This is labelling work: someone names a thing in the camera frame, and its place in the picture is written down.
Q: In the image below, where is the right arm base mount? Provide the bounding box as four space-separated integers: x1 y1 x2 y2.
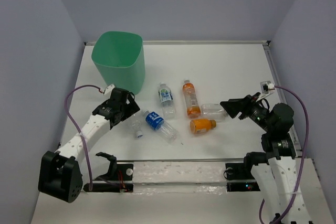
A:
223 163 260 193

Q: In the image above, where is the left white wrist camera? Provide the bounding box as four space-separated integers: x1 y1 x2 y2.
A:
103 84 115 97

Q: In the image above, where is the clear bottle blue-white cap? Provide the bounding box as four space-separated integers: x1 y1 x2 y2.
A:
128 115 143 138

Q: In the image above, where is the clear jar silver lid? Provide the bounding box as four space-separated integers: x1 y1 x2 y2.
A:
201 103 228 121

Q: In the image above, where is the blue label plastic bottle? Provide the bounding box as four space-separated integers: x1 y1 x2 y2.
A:
143 110 177 143

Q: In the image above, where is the green plastic bin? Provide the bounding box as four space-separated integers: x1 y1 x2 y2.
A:
91 31 145 94

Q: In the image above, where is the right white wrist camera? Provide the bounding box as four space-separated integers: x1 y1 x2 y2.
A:
257 81 275 102

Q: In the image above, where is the short orange juice bottle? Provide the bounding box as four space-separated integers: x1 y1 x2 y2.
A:
190 119 217 134

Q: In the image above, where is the tall orange label bottle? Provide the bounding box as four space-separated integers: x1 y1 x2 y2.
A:
182 79 201 119

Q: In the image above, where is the white green label bottle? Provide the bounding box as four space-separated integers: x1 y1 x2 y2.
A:
158 82 175 119

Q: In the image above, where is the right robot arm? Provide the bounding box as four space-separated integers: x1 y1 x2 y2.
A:
220 92 313 223

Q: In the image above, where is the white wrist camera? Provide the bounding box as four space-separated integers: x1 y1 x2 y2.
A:
103 84 115 97
257 81 275 102

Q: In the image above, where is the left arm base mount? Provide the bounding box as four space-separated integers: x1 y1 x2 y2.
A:
83 152 134 193

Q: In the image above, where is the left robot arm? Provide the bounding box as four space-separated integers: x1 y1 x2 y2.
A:
38 85 140 203

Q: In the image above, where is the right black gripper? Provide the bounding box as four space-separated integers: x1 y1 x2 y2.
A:
219 91 273 132

